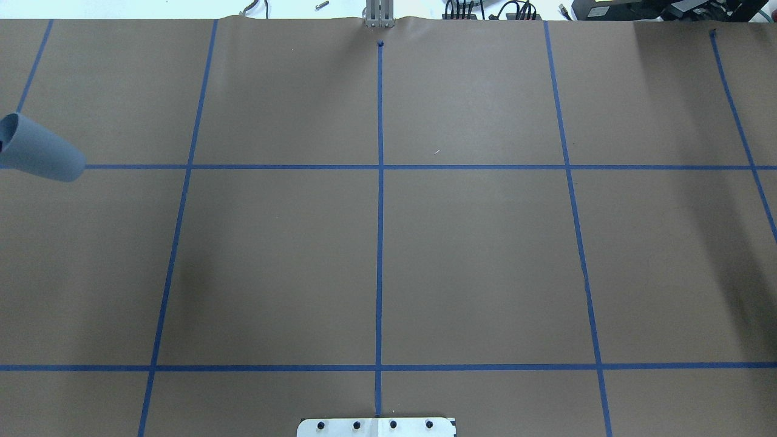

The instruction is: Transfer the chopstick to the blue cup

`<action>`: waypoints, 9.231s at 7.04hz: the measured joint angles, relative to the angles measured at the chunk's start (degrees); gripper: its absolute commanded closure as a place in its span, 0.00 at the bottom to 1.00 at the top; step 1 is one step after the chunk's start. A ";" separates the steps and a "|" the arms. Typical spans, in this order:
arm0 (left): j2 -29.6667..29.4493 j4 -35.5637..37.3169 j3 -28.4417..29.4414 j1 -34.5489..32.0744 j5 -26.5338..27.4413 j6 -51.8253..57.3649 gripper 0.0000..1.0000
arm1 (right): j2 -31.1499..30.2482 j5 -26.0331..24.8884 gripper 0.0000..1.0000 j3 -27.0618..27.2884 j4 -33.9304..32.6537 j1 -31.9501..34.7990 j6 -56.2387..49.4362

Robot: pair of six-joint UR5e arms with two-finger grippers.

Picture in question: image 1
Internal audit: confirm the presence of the light blue plastic cup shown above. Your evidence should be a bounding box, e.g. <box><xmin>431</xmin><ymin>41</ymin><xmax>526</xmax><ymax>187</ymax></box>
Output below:
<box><xmin>1</xmin><ymin>113</ymin><xmax>86</xmax><ymax>182</ymax></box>

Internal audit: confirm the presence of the black equipment box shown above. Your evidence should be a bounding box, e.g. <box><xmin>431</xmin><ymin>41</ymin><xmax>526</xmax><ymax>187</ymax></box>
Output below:
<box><xmin>571</xmin><ymin>1</ymin><xmax>769</xmax><ymax>22</ymax></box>

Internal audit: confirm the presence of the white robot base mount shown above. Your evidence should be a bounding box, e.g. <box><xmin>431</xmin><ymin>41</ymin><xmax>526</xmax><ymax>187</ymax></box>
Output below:
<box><xmin>296</xmin><ymin>417</ymin><xmax>457</xmax><ymax>436</ymax></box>

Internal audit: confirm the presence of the black cable bundle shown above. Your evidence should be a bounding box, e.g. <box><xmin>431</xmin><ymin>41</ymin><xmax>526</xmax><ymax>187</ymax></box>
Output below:
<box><xmin>442</xmin><ymin>0</ymin><xmax>543</xmax><ymax>22</ymax></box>

